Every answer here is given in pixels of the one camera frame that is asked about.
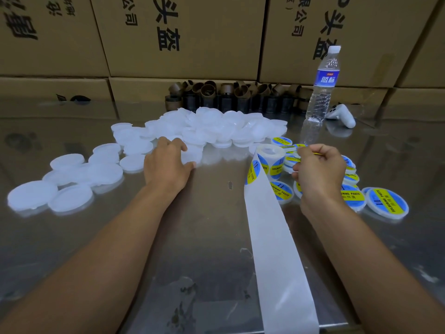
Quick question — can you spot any person's left hand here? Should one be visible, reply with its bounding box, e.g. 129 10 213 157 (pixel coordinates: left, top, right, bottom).
142 136 197 200

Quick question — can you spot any person's right hand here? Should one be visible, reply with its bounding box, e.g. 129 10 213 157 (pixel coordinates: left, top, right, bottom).
291 143 347 216

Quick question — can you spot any pile of white plastic lids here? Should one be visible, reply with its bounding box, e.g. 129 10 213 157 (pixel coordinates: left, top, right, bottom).
7 107 289 214

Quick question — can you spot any sticker roll with backing strip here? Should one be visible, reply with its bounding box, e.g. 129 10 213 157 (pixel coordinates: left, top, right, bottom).
243 142 321 334

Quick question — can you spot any person's left forearm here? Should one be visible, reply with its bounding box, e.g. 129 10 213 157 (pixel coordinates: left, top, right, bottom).
0 187 175 334

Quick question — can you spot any person's right forearm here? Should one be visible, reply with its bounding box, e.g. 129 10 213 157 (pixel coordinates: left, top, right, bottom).
302 198 445 334

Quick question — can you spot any white handheld controller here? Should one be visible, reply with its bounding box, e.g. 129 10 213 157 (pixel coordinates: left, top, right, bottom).
325 103 357 129

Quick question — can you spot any row of dark cardboard tubes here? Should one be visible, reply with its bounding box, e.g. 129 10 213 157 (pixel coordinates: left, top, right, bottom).
165 81 310 112

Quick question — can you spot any clear plastic water bottle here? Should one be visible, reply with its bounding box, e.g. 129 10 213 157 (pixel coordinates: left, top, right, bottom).
305 45 342 127

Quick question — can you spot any stack of brown cardboard boxes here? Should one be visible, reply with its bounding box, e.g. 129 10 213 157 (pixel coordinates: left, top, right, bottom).
0 0 445 105

